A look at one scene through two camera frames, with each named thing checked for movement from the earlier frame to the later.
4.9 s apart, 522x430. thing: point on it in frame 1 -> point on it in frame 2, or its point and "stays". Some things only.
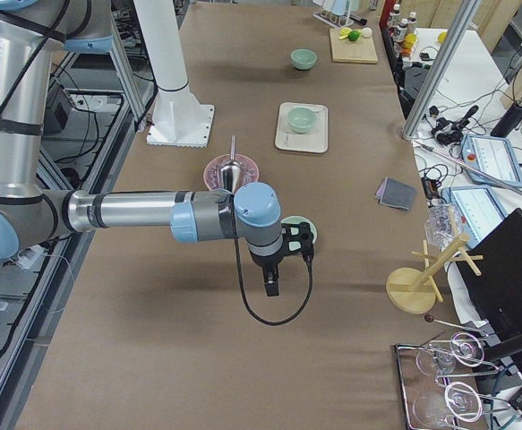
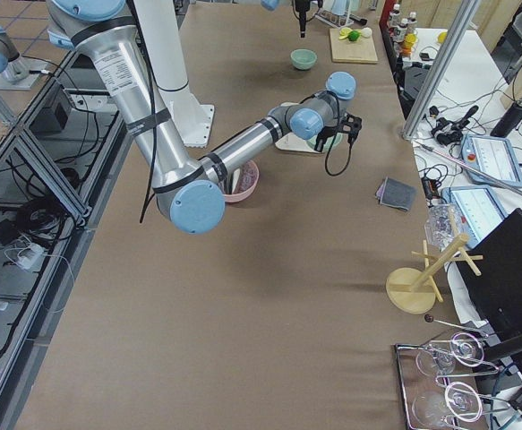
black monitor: (505, 277) stays
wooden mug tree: (416, 292) stays
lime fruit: (354, 35) stays
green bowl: (294, 220) -> (334, 140)
